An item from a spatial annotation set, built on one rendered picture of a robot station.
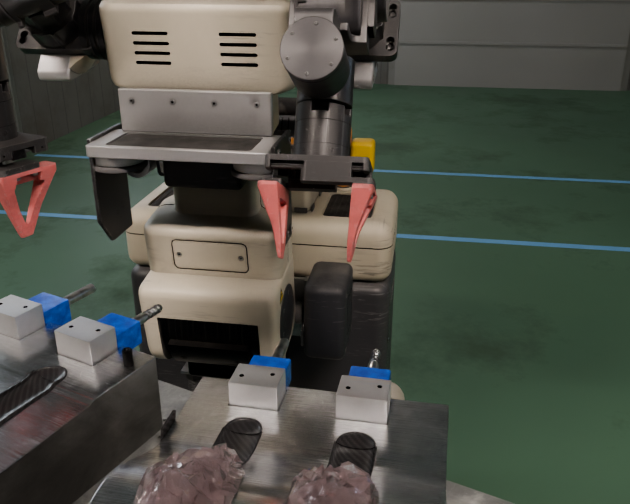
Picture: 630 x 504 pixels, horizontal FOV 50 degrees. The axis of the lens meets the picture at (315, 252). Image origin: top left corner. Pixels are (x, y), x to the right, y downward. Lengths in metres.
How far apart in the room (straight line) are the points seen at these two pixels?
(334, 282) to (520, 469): 1.00
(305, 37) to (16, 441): 0.43
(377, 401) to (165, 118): 0.53
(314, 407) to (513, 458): 1.39
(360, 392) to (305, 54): 0.32
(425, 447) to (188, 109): 0.57
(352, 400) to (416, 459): 0.08
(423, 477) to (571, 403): 1.71
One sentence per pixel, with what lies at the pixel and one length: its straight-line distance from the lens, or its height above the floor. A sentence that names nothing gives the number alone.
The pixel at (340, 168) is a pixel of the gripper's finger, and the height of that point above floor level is 1.08.
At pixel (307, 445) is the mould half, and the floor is 0.85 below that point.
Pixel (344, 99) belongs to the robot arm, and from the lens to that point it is 0.69.
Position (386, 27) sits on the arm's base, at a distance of 0.97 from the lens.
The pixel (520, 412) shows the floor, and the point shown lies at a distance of 2.23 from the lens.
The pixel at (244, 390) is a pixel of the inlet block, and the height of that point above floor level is 0.87.
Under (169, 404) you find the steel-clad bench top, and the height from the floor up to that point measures 0.80.
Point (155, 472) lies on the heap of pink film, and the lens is 0.53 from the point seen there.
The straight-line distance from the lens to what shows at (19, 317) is 0.80.
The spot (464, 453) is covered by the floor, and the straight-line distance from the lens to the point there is 2.03.
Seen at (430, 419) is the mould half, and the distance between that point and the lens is 0.69.
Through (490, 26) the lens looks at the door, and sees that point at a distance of 7.86.
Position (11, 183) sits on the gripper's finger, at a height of 1.07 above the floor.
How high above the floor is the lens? 1.26
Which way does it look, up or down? 23 degrees down
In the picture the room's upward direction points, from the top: straight up
